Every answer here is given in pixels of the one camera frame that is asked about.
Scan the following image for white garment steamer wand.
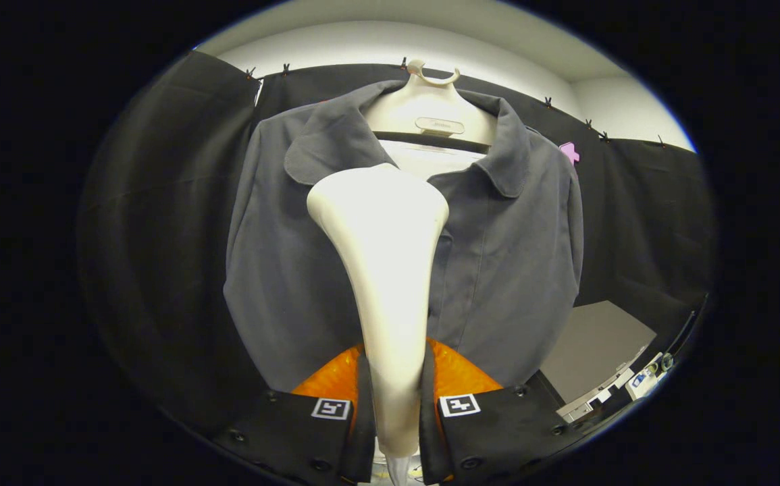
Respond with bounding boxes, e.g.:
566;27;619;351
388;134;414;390
307;163;450;458

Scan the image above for small white desk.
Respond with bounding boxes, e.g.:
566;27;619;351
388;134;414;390
623;351;677;399

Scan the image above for grey cabinet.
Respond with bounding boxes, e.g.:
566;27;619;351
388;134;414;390
540;300;658;423

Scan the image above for grey button shirt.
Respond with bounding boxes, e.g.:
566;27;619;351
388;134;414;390
223;80;585;394

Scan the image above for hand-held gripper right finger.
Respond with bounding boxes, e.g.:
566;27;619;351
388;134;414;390
418;337;586;485

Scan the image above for cream steamer hanger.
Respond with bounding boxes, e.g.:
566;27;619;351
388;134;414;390
363;59;498;155

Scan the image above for row of backdrop clips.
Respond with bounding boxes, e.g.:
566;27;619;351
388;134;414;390
246;58;666;146

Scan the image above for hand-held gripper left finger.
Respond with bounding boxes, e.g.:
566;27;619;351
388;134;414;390
213;344;377;485

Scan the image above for white panel under hanger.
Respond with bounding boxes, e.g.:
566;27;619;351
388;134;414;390
380;140;488;182

